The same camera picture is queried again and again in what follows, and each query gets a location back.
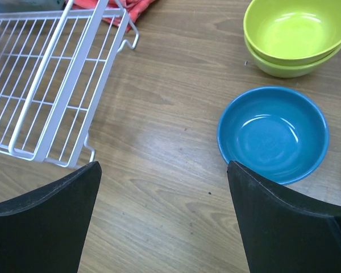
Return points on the lime green bowl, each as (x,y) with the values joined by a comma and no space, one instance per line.
(293,32)
(287,71)

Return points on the red white tie-dye towel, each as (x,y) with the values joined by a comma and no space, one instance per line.
(133,7)

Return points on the white wire dish rack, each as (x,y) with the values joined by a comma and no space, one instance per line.
(54,66)

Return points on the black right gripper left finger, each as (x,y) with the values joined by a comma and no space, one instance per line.
(44,230)

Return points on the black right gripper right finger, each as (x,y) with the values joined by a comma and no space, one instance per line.
(283,230)

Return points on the blue bowl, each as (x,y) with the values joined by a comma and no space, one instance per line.
(275,131)

